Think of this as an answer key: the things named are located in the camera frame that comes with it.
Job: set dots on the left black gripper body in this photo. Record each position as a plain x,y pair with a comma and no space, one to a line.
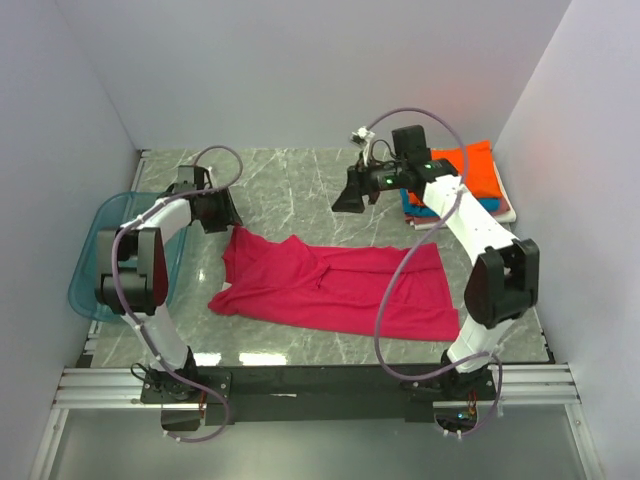
218,210

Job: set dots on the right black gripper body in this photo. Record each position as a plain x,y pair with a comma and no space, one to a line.
378,178

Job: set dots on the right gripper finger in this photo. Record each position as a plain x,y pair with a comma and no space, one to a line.
349,200
354,176

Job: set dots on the pink t-shirt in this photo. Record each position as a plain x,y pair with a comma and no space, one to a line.
336,289

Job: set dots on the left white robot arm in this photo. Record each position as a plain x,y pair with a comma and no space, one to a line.
171,368

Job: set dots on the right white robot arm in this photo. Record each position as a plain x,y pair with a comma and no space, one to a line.
504,280

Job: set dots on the folded mauve t-shirt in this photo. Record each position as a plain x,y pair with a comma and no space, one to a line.
505,214

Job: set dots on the folded white t-shirt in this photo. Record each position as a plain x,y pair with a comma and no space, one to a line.
503,190

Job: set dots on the folded orange t-shirt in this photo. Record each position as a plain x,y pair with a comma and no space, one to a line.
481,179

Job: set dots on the folded blue t-shirt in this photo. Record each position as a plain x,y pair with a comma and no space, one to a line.
413,207

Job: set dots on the teal transparent plastic bin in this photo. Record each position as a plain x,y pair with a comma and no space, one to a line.
90,235

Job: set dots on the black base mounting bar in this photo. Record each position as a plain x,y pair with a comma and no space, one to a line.
339,392

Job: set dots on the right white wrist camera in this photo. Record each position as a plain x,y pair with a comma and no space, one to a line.
363,138

